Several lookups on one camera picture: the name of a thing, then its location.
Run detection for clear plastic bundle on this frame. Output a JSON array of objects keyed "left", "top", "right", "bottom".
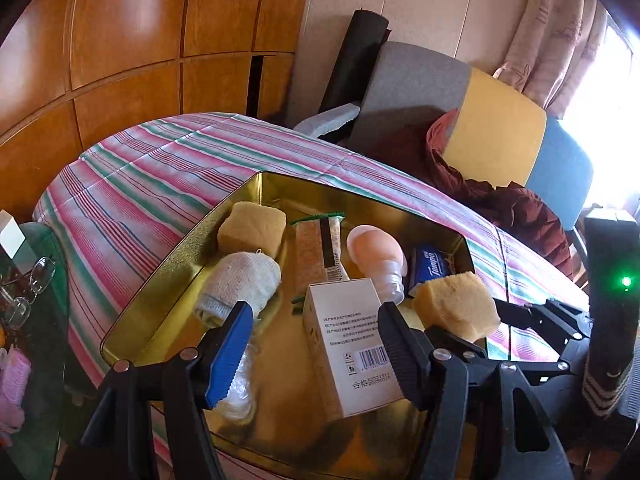
[{"left": 220, "top": 340, "right": 258, "bottom": 423}]

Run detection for peach silicone bottle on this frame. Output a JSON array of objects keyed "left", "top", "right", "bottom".
[{"left": 346, "top": 225, "right": 407, "bottom": 305}]

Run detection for gold metal tin box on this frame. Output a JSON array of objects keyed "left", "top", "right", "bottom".
[{"left": 99, "top": 171, "right": 511, "bottom": 466}]

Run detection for blue tissue pack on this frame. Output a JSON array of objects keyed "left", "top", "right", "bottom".
[{"left": 407, "top": 244, "right": 456, "bottom": 298}]

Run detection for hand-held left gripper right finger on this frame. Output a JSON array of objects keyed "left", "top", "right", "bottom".
[{"left": 377, "top": 302, "right": 576, "bottom": 480}]

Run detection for pink patterned curtain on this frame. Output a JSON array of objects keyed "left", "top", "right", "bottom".
[{"left": 492, "top": 0, "right": 608, "bottom": 118}]

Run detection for pink pack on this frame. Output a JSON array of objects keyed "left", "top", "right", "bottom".
[{"left": 0, "top": 347, "right": 32, "bottom": 433}]

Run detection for eyeglasses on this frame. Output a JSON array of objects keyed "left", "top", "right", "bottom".
[{"left": 0, "top": 256, "right": 57, "bottom": 328}]

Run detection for maroon jacket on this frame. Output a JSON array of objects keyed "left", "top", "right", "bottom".
[{"left": 385, "top": 122, "right": 576, "bottom": 278}]

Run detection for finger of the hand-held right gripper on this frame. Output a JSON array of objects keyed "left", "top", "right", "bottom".
[
  {"left": 426, "top": 329, "right": 572, "bottom": 387},
  {"left": 492, "top": 297, "right": 593, "bottom": 342}
]

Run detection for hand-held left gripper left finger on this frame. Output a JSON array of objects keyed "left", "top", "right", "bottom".
[{"left": 75, "top": 300, "right": 256, "bottom": 480}]

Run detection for wooden wardrobe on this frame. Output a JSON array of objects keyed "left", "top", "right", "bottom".
[{"left": 0, "top": 0, "right": 321, "bottom": 226}]

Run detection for black rolled mat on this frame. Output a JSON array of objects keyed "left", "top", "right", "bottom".
[{"left": 317, "top": 9, "right": 391, "bottom": 116}]

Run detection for grey yellow blue chair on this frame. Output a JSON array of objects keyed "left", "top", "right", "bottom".
[{"left": 292, "top": 40, "right": 596, "bottom": 271}]

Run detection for orange red cloth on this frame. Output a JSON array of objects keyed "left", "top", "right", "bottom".
[{"left": 425, "top": 109, "right": 463, "bottom": 161}]

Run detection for yellow sponge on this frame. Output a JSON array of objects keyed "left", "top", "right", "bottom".
[
  {"left": 411, "top": 271, "right": 502, "bottom": 345},
  {"left": 217, "top": 201, "right": 287, "bottom": 258}
]

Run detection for green glass side table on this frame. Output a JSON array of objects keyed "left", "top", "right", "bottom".
[{"left": 0, "top": 222, "right": 71, "bottom": 466}]

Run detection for beige snack bar packet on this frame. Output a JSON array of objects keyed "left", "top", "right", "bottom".
[{"left": 290, "top": 211, "right": 351, "bottom": 306}]

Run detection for white cardboard box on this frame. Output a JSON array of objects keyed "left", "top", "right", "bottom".
[{"left": 302, "top": 278, "right": 408, "bottom": 420}]

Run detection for white grey sock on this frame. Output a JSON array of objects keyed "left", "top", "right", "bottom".
[{"left": 195, "top": 251, "right": 282, "bottom": 325}]

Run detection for window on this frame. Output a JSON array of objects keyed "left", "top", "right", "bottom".
[{"left": 560, "top": 25, "right": 640, "bottom": 206}]

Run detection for small white box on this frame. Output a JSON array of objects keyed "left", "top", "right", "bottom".
[{"left": 0, "top": 210, "right": 25, "bottom": 258}]

